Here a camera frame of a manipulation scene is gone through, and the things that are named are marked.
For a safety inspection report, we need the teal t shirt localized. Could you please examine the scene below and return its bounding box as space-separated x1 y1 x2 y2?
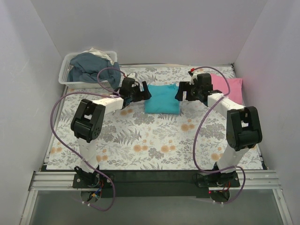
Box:
144 83 180 115

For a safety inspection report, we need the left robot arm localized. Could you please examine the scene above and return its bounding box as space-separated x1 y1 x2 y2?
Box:
71 77 151 188

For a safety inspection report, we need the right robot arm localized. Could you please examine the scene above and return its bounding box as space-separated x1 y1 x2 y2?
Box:
175 71 263 186

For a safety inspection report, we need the folded pink t shirt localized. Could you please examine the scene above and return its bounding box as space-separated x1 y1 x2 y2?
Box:
210 74 243 105

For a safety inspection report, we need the grey-blue t shirt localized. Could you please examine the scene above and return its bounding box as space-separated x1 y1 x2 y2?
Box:
67 52 121 89

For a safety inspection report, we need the cream t shirt in basket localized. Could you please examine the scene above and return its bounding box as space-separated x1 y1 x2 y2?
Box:
83 48 118 65

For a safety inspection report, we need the white plastic laundry basket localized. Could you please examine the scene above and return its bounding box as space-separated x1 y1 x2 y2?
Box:
58 51 118 89

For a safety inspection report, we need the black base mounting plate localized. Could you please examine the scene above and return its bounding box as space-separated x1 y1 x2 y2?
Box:
72 170 241 198

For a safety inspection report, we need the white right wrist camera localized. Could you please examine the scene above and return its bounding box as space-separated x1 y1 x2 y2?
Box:
188 68 197 85

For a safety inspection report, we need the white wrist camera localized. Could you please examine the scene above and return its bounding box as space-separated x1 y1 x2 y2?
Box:
126 72 137 80
188 68 197 85

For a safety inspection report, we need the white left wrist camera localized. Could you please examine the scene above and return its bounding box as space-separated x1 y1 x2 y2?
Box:
126 72 137 80

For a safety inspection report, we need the aluminium frame rail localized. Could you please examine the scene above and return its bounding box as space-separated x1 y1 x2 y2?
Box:
21 170 293 225

